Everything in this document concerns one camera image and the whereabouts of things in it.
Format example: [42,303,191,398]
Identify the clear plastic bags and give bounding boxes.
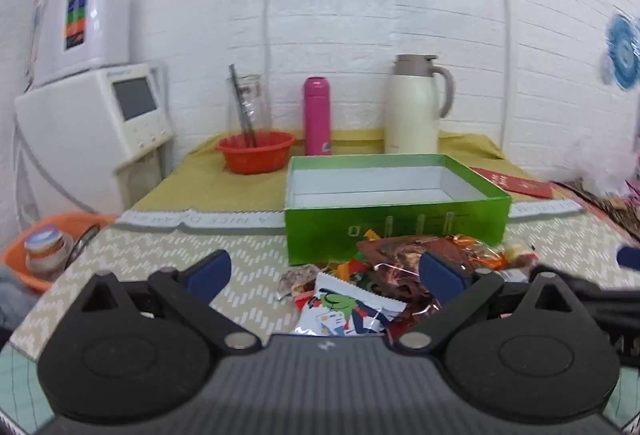
[550,130,640,196]

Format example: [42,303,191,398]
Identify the red plastic basket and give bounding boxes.
[216,131,297,174]

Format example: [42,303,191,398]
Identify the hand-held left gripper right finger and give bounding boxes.
[397,251,593,357]

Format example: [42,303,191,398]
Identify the green cardboard box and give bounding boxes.
[284,154,513,266]

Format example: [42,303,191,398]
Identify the large blue round wall decoration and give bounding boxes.
[600,12,640,90]

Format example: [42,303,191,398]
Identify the white wall conduit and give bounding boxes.
[496,0,508,156]

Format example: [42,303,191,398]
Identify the black stirring stick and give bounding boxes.
[229,64,258,148]

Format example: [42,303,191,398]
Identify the brown patterned blanket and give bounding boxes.
[555,180,640,243]

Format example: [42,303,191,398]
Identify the white wall cable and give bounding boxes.
[264,0,275,80]

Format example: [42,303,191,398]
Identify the pile of assorted snack packets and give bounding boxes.
[277,230,541,346]

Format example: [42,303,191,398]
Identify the cream thermal carafe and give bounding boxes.
[384,54,455,154]

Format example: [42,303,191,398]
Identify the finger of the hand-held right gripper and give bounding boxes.
[560,275,640,316]
[616,245,640,272]

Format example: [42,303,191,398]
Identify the white cartoon print snack packet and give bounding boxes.
[294,272,408,338]

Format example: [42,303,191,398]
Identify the red booklet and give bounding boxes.
[470,166,553,200]

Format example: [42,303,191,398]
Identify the green cutting mat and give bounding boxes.
[0,342,56,433]

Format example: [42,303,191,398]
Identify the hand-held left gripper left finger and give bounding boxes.
[75,249,262,357]

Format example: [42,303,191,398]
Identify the white appliance with screen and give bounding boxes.
[14,63,176,216]

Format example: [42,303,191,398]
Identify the yellow tablecloth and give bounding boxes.
[131,129,531,216]

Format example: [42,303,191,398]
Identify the pink insulated bottle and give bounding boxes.
[303,76,332,156]

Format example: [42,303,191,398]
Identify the clear glass pitcher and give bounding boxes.
[227,74,273,148]

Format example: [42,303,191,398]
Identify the grey cloth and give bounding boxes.
[0,265,40,333]

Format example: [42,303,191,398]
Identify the orange plastic basin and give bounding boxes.
[0,212,117,293]

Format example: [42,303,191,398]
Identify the jar with blue lid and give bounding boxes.
[25,225,73,276]

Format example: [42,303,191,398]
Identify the tall white water purifier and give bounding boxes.
[31,0,132,88]

